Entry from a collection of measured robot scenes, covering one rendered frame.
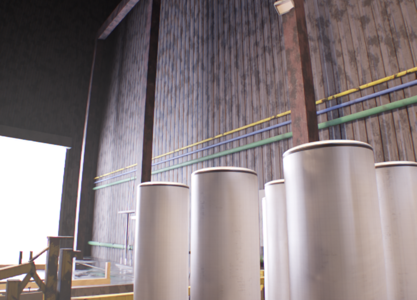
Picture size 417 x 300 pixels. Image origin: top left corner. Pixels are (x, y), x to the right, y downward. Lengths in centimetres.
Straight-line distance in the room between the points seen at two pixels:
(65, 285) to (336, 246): 157
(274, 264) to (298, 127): 462
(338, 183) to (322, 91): 643
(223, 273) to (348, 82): 615
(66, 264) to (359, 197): 160
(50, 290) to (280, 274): 127
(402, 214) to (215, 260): 42
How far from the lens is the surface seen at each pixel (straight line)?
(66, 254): 190
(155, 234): 97
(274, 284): 97
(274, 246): 96
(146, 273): 98
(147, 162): 973
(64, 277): 191
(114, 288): 663
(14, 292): 187
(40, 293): 199
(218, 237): 73
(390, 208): 80
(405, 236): 80
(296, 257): 57
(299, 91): 566
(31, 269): 186
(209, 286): 75
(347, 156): 56
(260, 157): 762
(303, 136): 538
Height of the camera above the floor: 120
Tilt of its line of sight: 15 degrees up
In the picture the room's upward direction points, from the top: straight up
